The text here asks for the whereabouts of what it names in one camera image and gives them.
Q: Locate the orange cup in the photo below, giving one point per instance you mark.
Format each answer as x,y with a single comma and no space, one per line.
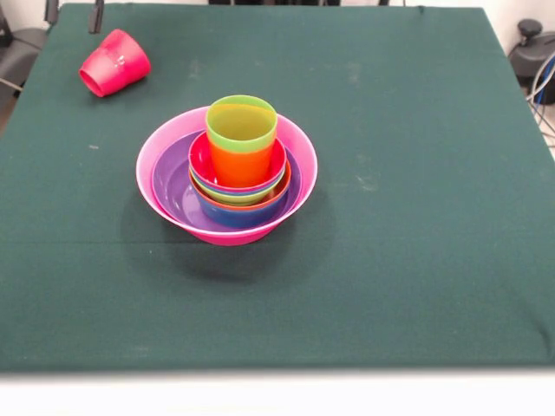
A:
240,169

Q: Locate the purple bowl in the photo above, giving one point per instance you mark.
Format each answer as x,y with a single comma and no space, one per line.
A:
169,182

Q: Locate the green cup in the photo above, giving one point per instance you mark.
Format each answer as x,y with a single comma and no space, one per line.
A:
240,130

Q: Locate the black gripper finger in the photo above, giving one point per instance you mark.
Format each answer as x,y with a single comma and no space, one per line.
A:
96,17
52,11

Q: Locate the dark green tablecloth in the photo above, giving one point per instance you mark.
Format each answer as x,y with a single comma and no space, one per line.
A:
390,281

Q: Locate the orange bowl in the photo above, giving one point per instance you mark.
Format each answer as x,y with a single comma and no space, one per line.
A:
284,184

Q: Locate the pinkish red cup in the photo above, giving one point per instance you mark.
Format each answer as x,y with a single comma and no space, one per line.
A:
117,63

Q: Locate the large pink bowl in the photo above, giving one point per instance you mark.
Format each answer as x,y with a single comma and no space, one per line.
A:
225,238

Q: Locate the dark blue bowl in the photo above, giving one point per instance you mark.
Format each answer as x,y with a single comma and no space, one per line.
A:
277,184

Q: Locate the light blue bowl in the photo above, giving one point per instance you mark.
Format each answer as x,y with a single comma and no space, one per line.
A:
238,219

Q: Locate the small pinkish red bowl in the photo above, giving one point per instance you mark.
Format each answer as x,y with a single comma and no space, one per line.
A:
199,162

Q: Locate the green bowl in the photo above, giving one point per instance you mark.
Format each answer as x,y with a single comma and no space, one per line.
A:
234,199

